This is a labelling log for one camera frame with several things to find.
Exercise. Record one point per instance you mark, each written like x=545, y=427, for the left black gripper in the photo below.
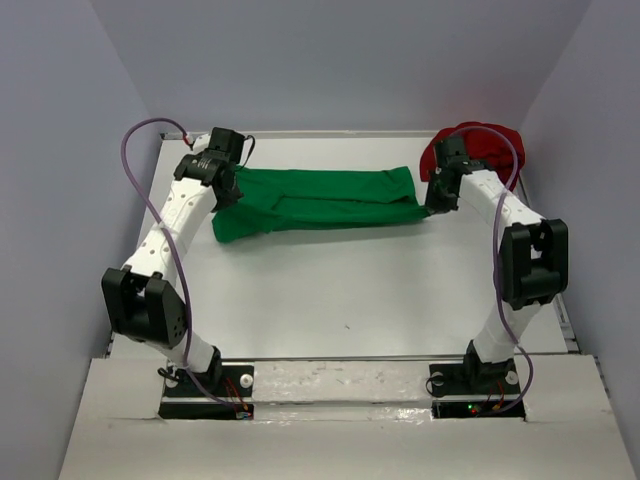
x=234, y=196

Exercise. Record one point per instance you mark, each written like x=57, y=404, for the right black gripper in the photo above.
x=435, y=205

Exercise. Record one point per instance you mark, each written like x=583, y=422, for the green t shirt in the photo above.
x=293, y=199

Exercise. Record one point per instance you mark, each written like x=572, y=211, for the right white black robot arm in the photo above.
x=530, y=265

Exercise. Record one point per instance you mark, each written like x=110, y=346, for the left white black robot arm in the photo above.
x=147, y=299

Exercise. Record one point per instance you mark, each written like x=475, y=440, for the red t shirt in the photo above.
x=483, y=143

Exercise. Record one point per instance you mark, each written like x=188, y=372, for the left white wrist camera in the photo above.
x=200, y=141

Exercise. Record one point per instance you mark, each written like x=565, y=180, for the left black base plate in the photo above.
x=229, y=399

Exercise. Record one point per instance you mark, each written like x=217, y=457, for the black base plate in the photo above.
x=454, y=397
x=229, y=399

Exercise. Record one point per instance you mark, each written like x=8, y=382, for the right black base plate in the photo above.
x=454, y=397

